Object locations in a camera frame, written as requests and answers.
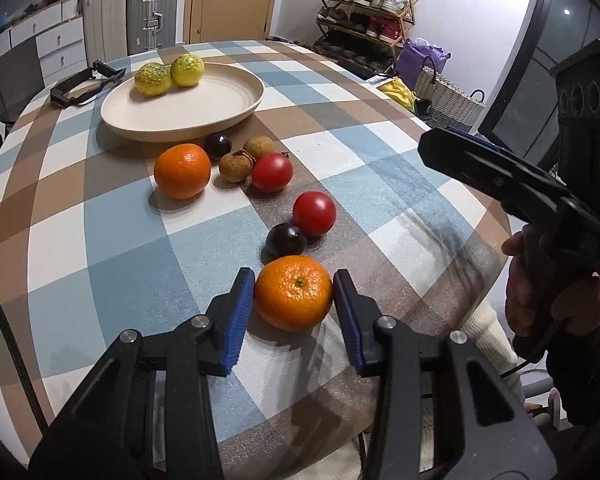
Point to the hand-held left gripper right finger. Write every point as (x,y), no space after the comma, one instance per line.
(347,320)

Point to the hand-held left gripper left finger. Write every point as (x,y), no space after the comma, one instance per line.
(237,320)

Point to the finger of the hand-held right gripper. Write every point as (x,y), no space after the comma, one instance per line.
(485,143)
(480,170)

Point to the orange mandarin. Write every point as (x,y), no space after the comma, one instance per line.
(294,292)
(182,171)

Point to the dark purple plum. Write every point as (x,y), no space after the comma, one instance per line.
(217,146)
(285,241)

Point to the red tomato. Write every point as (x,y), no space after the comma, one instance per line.
(272,172)
(314,213)

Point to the brown kiwi fruit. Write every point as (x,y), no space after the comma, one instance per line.
(235,166)

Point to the beige round plate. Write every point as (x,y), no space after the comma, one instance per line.
(190,105)

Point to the person's right forearm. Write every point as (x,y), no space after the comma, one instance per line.
(585,370)

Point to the person's right hand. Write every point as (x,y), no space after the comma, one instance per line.
(517,290)

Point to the white woven basket bag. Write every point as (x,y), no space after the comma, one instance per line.
(445,97)

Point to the yellow bag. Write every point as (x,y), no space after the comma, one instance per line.
(397,91)

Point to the purple bag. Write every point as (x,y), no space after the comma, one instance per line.
(415,60)

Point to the black framed glass door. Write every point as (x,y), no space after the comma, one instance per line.
(555,35)

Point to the wrinkled yellow-green passion fruit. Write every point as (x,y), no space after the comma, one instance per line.
(187,70)
(152,79)

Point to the wooden door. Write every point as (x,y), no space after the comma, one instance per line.
(230,0)

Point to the silver hard suitcase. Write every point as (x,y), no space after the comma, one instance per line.
(152,10)

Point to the beige hard suitcase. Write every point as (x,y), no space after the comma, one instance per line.
(105,20)

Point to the white drawer cabinet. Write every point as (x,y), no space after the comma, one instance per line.
(60,40)

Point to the black plastic frame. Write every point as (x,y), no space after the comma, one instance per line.
(107,72)

